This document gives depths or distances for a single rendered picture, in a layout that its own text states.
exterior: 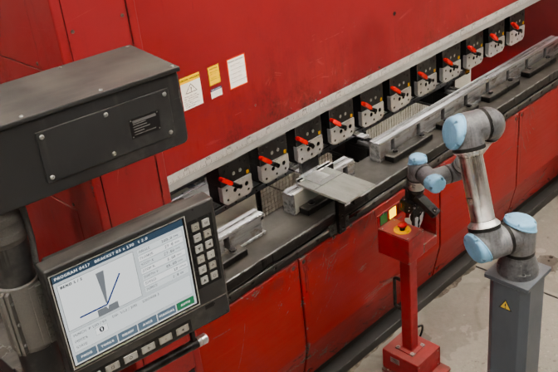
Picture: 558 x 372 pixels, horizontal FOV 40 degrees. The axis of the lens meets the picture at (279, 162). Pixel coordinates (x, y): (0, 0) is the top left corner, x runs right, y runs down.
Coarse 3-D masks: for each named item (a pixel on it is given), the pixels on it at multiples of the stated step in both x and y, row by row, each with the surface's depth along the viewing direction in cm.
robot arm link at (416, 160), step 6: (414, 156) 310; (420, 156) 310; (426, 156) 311; (408, 162) 313; (414, 162) 309; (420, 162) 308; (426, 162) 310; (408, 168) 313; (414, 168) 309; (408, 174) 314; (414, 174) 309; (414, 180) 313
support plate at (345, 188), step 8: (328, 168) 327; (344, 176) 320; (352, 176) 319; (304, 184) 317; (312, 184) 316; (328, 184) 315; (336, 184) 314; (344, 184) 313; (352, 184) 313; (360, 184) 312; (368, 184) 311; (320, 192) 310; (328, 192) 309; (336, 192) 309; (344, 192) 308; (352, 192) 307; (360, 192) 307; (336, 200) 304; (344, 200) 302; (352, 200) 303
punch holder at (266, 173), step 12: (264, 144) 294; (276, 144) 299; (252, 156) 296; (264, 156) 296; (276, 156) 300; (252, 168) 300; (264, 168) 297; (276, 168) 302; (288, 168) 307; (252, 180) 304; (264, 180) 299
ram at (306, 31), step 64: (192, 0) 252; (256, 0) 272; (320, 0) 295; (384, 0) 323; (448, 0) 356; (512, 0) 397; (192, 64) 259; (256, 64) 280; (320, 64) 305; (384, 64) 335; (192, 128) 266; (256, 128) 289
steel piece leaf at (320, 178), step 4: (312, 172) 325; (316, 172) 325; (320, 172) 324; (308, 176) 322; (312, 176) 322; (316, 176) 321; (320, 176) 321; (324, 176) 321; (328, 176) 316; (332, 176) 318; (312, 180) 319; (316, 180) 318; (320, 180) 318; (324, 180) 315; (328, 180) 317; (320, 184) 315
